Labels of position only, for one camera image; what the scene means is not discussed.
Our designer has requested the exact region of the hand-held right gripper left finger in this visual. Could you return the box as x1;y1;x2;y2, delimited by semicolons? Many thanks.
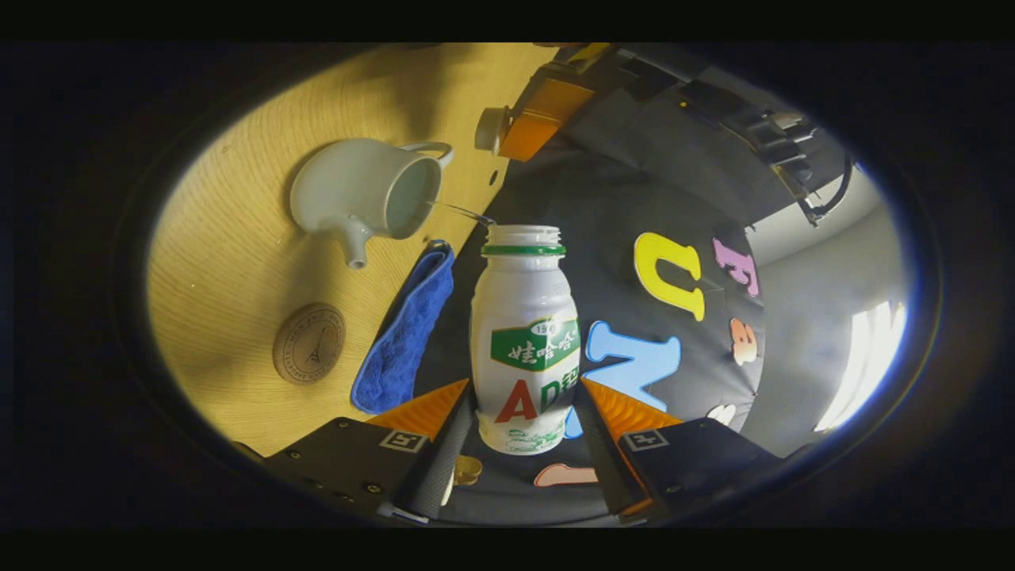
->
262;378;477;524

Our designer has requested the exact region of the black cable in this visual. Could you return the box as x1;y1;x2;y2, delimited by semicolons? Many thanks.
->
801;155;856;228

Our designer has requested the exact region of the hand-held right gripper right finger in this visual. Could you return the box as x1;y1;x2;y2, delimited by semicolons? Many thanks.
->
573;377;782;526

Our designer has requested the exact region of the round wooden coaster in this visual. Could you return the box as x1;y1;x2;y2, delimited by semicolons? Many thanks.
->
273;303;347;386

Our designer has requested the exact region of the white ceramic teacup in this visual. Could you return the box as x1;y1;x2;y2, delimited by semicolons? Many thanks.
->
289;138;454;270

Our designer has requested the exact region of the white teacup lid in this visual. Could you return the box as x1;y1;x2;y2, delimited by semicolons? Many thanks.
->
474;105;512;154

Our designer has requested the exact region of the blue folded towel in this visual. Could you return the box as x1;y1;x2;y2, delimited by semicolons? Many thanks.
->
351;240;456;416

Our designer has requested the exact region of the white plastic water bottle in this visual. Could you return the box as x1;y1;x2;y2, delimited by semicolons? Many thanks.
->
469;224;582;457

